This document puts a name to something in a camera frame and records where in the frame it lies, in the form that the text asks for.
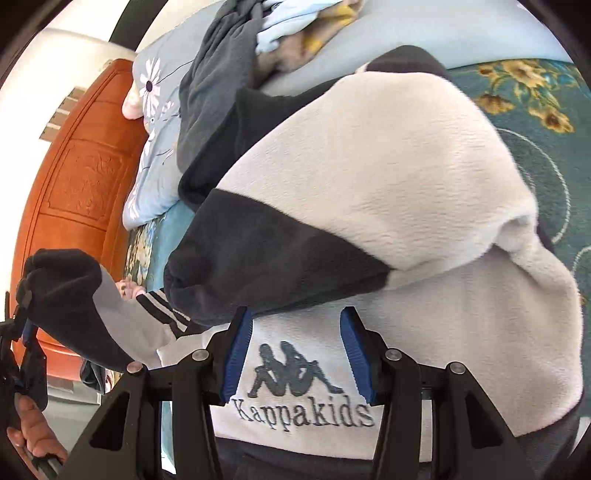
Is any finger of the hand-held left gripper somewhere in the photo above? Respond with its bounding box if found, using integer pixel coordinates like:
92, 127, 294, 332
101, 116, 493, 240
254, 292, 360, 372
13, 272, 40, 344
18, 342, 49, 411

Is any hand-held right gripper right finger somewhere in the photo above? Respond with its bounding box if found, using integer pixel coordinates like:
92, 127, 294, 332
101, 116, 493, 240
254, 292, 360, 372
339, 305, 536, 480

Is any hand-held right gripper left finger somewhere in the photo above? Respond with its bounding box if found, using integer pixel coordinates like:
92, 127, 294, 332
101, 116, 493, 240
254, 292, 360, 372
71, 305, 254, 480

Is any dark grey and white fleece jacket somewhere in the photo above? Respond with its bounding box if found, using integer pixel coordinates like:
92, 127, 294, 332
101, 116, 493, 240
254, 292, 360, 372
23, 45, 583, 480

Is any person's left hand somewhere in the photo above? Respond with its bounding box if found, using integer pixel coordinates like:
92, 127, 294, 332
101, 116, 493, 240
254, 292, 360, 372
7, 396, 68, 467

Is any carved wooden headboard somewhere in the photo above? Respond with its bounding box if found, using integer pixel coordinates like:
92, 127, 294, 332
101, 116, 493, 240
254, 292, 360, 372
10, 58, 148, 365

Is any light blue floral quilt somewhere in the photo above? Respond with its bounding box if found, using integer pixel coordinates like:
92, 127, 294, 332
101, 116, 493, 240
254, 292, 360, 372
122, 0, 573, 229

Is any pink floral pillow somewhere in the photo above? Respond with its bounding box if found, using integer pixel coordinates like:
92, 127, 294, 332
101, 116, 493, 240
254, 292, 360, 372
121, 85, 146, 120

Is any grey garment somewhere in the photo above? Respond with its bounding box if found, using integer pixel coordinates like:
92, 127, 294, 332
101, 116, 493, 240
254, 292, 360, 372
178, 0, 273, 174

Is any light blue garment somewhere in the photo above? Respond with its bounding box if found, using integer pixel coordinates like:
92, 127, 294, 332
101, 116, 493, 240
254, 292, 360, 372
256, 0, 345, 54

